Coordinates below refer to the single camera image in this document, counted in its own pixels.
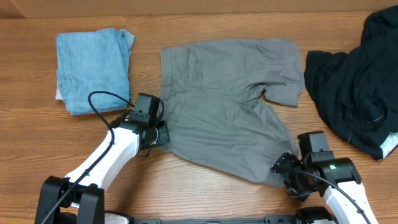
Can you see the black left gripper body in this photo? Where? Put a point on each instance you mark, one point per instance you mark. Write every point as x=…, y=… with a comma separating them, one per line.
x=162, y=134

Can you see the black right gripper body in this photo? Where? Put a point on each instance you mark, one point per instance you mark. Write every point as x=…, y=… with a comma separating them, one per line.
x=283, y=165

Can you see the grey shorts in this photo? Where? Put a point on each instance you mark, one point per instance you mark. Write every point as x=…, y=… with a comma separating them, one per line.
x=218, y=96

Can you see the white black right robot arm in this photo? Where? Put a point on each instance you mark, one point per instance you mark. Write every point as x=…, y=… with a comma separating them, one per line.
x=336, y=180

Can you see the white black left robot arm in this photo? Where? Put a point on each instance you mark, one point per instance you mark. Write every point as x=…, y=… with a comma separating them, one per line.
x=79, y=196

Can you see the white patterned garment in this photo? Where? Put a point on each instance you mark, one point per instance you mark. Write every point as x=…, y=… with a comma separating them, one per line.
x=389, y=145

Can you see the folded blue denim jeans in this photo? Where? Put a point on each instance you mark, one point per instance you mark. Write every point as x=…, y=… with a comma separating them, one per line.
x=93, y=61

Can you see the black garment pile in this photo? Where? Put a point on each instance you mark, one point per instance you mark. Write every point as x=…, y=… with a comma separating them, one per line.
x=356, y=93

